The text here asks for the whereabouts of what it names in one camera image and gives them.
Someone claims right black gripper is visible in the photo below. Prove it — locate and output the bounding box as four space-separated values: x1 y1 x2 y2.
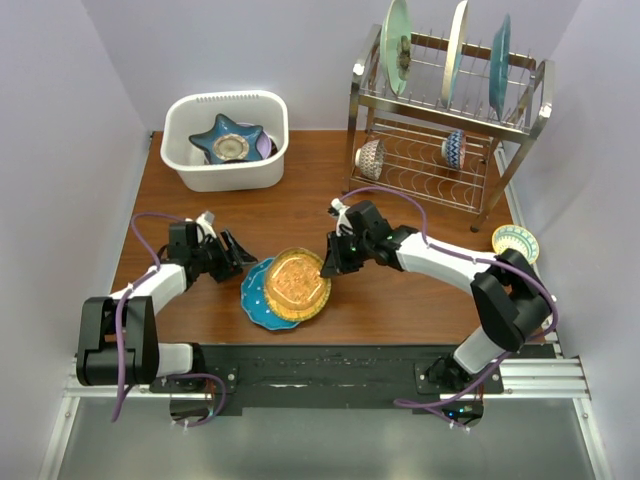
322 229 373 277

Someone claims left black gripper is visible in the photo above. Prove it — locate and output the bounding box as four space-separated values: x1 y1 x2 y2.
191 229 256 283

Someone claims amber glass plate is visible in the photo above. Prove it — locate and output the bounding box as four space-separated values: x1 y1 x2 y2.
264 247 331 323

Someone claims black rimmed checkered plate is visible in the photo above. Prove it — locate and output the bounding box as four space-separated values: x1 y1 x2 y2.
269 136 279 156

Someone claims lilac plastic plate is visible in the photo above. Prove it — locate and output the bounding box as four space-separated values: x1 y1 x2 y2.
242 126 273 161

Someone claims teal star-shaped plate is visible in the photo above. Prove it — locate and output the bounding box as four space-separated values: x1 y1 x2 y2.
188 114 264 165

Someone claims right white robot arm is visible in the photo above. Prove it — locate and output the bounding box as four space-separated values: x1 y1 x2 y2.
320 199 552 393

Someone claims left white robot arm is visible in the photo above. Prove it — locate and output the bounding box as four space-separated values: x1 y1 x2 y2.
76 217 257 392

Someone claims white plastic bin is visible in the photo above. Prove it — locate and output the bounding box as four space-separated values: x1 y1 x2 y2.
160 90 289 192

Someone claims brown patterned bowl in rack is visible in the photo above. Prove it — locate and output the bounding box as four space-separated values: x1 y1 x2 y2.
354 139 385 181

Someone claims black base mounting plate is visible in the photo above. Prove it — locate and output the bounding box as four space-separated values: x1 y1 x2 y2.
87 342 521 426

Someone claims steel two-tier dish rack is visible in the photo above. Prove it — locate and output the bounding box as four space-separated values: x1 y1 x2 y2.
341 24 556 232

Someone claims blue zigzag bowl in rack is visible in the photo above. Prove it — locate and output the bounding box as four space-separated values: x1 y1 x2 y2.
441 130 466 170

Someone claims blue yellow patterned bowl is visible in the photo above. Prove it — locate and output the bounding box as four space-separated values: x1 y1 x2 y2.
491 224 540 264

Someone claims mint floral plate in rack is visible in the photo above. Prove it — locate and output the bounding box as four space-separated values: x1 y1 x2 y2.
380 0 411 96

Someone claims cream plate in rack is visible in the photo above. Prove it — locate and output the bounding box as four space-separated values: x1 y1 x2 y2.
440 0 468 109

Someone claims teal plate in rack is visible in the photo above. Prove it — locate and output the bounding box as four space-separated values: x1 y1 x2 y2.
489 14 511 121

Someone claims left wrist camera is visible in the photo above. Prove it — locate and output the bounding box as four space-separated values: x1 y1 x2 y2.
195 211 217 243

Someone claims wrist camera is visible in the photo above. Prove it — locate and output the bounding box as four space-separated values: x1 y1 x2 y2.
328 198 353 236
195 211 217 243

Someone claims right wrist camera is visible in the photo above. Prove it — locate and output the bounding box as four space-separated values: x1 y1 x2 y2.
328 198 353 236

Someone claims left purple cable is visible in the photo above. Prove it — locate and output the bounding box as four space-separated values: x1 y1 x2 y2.
109 211 229 427

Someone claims purple cable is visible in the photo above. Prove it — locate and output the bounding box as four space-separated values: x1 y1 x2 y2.
109 211 229 427
329 185 560 425

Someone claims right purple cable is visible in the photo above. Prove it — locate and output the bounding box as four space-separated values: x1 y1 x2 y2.
329 185 560 425

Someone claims aluminium rail frame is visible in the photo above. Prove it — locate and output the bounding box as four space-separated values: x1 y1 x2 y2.
38 375 214 479

